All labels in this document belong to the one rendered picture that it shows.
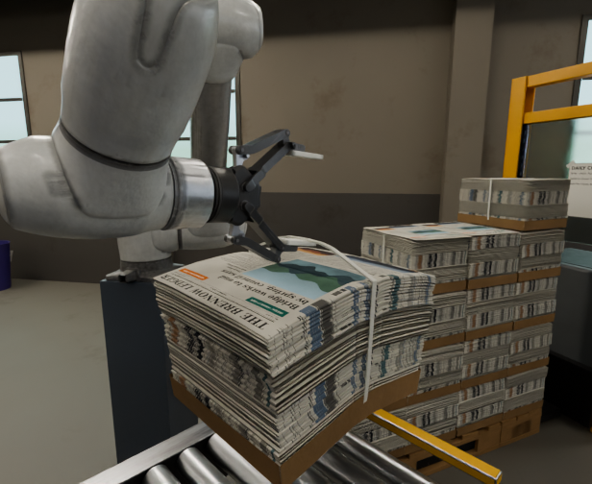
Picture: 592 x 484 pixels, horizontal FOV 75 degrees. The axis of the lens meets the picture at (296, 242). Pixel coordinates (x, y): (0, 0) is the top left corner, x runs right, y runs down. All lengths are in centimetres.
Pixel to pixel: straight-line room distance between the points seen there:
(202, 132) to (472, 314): 134
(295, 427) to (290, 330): 14
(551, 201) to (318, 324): 170
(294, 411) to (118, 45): 43
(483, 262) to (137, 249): 135
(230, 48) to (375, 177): 313
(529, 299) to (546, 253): 22
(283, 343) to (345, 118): 359
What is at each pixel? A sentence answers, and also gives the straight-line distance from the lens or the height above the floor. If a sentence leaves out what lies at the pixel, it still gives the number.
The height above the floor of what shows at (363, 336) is 109.
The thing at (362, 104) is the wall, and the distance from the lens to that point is 397.
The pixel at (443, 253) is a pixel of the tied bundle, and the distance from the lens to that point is 165.
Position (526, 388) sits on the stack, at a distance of 231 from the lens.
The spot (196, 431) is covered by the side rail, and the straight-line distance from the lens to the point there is 91.
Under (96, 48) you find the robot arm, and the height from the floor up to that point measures 142.
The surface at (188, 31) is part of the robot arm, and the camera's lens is 34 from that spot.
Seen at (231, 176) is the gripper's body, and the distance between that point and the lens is 51.
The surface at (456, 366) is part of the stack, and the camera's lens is 187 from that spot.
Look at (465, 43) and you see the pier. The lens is 398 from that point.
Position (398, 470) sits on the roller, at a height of 80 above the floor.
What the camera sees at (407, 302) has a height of 112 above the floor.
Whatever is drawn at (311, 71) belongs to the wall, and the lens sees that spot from 407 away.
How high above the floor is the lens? 133
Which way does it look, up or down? 11 degrees down
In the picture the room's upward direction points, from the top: straight up
